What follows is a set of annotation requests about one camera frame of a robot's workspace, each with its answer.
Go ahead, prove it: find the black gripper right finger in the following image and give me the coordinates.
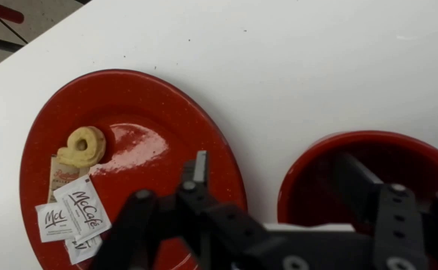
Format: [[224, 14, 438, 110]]
[[332, 153, 425, 270]]

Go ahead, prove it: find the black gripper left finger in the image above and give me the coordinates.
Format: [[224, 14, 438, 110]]
[[181, 150, 209, 191]]

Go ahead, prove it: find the lower white packet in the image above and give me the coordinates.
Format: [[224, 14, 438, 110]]
[[65, 236, 103, 264]]

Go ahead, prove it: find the red cup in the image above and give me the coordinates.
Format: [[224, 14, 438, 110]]
[[278, 131, 438, 230]]

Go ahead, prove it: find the ring-shaped cookie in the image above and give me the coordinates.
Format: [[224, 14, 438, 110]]
[[58, 126, 107, 168]]

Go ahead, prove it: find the small white McCafe packet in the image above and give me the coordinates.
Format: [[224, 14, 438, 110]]
[[37, 203, 77, 243]]

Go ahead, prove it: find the brown sugar packet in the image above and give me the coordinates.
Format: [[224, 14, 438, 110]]
[[49, 158, 80, 203]]

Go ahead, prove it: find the large white McCafe packet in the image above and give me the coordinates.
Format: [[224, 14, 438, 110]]
[[53, 176, 112, 243]]

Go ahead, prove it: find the red round plate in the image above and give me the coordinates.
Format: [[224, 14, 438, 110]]
[[20, 69, 248, 270]]

